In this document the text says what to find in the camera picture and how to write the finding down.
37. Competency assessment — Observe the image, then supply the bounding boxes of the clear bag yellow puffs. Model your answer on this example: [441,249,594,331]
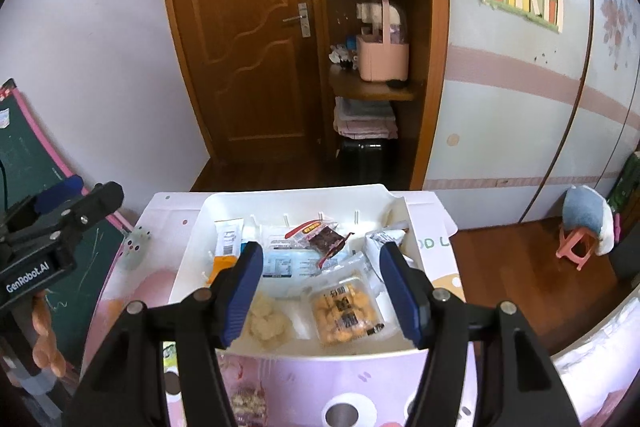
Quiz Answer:
[233,291,298,353]

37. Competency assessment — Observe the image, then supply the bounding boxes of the clear bag fried snacks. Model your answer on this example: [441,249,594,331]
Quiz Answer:
[300,258,399,348]

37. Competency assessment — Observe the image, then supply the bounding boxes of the walnut date cake bag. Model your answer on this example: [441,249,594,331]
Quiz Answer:
[228,383,268,427]

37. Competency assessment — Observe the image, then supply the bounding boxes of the person's left hand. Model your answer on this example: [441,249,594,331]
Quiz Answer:
[32,291,66,378]

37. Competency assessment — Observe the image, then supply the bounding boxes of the white orange tube packet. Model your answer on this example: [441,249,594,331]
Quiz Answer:
[206,218,244,285]

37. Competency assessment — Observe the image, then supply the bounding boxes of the light blue snack bag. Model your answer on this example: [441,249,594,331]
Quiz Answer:
[259,235,364,280]

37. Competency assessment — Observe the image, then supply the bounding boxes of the white red snack packet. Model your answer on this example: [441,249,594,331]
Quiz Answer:
[361,227,421,278]

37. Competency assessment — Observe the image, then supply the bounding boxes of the white plastic storage bin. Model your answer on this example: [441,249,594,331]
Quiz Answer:
[169,185,413,358]

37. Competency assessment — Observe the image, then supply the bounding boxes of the red dried fruit packet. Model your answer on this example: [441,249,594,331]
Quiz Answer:
[284,219,352,270]

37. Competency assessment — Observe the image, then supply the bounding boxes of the small pink stool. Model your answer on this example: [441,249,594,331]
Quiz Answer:
[555,227,598,271]

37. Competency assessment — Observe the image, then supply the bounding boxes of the folded towels stack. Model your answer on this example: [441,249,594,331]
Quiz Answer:
[333,96,398,140]

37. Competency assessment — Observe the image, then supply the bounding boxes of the blue white plush cushion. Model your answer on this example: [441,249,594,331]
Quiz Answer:
[562,185,615,256]

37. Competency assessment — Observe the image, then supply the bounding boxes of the pink white bedding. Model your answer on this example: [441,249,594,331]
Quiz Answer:
[552,289,640,426]

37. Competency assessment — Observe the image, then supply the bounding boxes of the brown wooden door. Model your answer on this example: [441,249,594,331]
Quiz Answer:
[166,0,324,165]

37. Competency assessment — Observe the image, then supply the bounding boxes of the wooden corner shelf unit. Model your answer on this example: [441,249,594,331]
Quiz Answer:
[314,0,450,190]

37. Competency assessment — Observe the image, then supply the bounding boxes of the green chalkboard pink frame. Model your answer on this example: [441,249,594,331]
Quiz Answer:
[1,79,131,366]

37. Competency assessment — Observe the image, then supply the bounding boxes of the pink handled basket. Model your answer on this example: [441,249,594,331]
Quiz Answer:
[356,0,410,82]

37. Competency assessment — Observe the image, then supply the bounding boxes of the silver door handle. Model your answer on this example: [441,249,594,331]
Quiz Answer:
[282,2,311,38]

